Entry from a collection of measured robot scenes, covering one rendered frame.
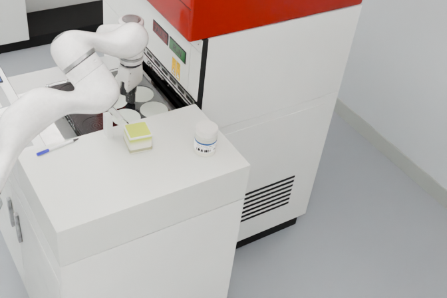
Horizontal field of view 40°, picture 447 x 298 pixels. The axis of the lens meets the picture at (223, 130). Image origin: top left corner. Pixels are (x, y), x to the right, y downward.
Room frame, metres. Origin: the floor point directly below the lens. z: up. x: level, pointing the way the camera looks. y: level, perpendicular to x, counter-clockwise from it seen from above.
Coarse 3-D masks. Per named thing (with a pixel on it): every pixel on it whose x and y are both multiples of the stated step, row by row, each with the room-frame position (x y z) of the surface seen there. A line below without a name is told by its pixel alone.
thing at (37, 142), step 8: (0, 72) 1.74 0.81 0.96; (0, 88) 1.65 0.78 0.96; (8, 88) 1.65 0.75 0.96; (0, 96) 1.61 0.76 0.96; (8, 96) 1.61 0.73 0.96; (16, 96) 1.62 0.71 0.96; (0, 104) 1.56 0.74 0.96; (8, 104) 1.57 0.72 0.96; (40, 136) 1.43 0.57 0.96; (32, 144) 1.39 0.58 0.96; (40, 144) 1.39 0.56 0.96; (16, 168) 1.35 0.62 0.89; (16, 176) 1.36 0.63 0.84
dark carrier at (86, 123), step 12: (60, 84) 1.80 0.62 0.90; (72, 84) 1.81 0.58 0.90; (144, 84) 1.87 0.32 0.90; (156, 96) 1.80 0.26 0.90; (120, 108) 1.70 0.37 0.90; (132, 108) 1.71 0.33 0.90; (168, 108) 1.74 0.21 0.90; (84, 120) 1.61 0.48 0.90; (96, 120) 1.62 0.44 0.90; (84, 132) 1.55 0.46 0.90
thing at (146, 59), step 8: (144, 56) 2.00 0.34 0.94; (152, 64) 1.95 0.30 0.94; (144, 72) 2.00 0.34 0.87; (160, 72) 1.90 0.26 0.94; (152, 80) 1.94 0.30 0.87; (168, 80) 1.86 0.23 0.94; (160, 88) 1.90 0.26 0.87; (168, 88) 1.84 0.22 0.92; (176, 88) 1.81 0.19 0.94; (168, 96) 1.85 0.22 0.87; (176, 96) 1.79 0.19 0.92; (176, 104) 1.81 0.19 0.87; (184, 104) 1.74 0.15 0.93
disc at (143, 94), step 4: (136, 88) 1.84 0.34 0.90; (140, 88) 1.84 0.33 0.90; (144, 88) 1.84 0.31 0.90; (148, 88) 1.85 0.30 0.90; (136, 92) 1.81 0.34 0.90; (140, 92) 1.81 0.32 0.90; (144, 92) 1.82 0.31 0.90; (148, 92) 1.82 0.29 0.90; (152, 92) 1.82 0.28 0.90; (136, 96) 1.79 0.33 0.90; (140, 96) 1.79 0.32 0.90; (144, 96) 1.79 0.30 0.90; (148, 96) 1.80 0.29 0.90; (152, 96) 1.80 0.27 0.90; (136, 100) 1.76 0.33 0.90; (140, 100) 1.76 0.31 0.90; (144, 100) 1.77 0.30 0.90
